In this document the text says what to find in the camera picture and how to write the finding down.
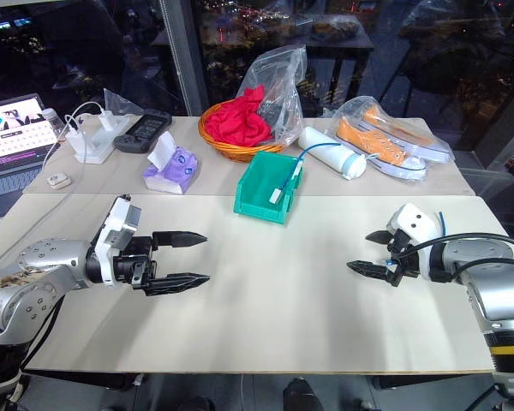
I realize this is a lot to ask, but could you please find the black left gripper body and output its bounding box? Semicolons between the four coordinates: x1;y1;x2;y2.
112;236;158;289

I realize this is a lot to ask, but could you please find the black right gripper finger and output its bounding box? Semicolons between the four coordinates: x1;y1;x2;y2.
346;259;403;288
365;229;397;247

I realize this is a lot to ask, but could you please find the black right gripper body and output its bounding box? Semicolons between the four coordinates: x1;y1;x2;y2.
387;229;421;279

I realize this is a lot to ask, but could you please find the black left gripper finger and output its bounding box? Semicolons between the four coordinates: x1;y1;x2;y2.
143;272;212;298
152;230;209;252

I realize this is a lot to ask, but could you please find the purple tissue pack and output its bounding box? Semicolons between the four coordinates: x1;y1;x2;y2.
143;131;200;194

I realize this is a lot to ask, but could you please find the green plastic bin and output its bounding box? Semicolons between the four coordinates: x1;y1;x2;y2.
233;150;304;227

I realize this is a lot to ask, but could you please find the orange canvas sneaker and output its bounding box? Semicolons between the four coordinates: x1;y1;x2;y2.
335;117;429;181
362;106;453;162

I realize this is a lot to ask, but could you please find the white cylindrical bottle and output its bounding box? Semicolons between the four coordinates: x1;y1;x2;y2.
298;126;368;182

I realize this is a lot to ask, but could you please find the woven wicker basket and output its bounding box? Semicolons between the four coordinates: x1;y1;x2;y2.
198;101;288;163

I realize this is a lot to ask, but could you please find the beige earbud case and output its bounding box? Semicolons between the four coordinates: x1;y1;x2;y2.
47;171;73;188

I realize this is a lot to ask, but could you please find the black handheld game console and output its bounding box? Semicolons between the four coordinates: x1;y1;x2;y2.
113;109;173;154

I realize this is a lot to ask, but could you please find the white power strip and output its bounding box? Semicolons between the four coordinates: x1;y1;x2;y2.
73;113;132;164

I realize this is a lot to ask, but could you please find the red cloth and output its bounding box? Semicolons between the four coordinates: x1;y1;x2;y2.
204;84;274;149

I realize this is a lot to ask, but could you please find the clear shoe plastic bag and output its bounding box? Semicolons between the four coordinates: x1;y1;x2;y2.
332;96;455;183

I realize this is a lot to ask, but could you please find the dark rounded shape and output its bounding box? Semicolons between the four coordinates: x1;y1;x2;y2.
282;377;316;411

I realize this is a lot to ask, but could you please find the small clear plastic bag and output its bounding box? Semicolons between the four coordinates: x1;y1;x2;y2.
103;87;145;116

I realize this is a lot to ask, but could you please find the small clear bottle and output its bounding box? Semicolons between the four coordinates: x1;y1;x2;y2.
41;107;66;140

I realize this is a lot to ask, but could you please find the grey laptop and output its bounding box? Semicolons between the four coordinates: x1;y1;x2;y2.
0;92;62;228

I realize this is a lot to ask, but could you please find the large clear plastic bag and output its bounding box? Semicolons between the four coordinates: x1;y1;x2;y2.
238;45;308;146

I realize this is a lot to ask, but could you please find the dark table behind glass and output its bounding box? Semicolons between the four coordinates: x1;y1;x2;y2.
303;25;376;116

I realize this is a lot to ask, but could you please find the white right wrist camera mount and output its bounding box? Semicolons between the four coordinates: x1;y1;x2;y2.
387;204;443;280

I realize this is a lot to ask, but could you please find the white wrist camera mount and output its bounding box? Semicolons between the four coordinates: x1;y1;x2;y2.
387;204;443;280
94;195;142;287

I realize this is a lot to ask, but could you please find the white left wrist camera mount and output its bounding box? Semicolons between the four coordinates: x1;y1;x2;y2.
94;195;142;287

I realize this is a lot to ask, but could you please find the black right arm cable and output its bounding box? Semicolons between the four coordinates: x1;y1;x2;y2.
396;233;514;275

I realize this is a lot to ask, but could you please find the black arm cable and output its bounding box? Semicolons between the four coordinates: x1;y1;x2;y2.
396;233;514;275
19;295;65;372

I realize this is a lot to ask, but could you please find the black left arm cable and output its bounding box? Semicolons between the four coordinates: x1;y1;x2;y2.
19;295;65;372

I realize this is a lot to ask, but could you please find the white charging cable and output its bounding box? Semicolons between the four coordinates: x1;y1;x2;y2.
42;101;108;172

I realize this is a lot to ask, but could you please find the grey window frame post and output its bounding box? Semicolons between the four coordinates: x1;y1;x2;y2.
160;0;209;116

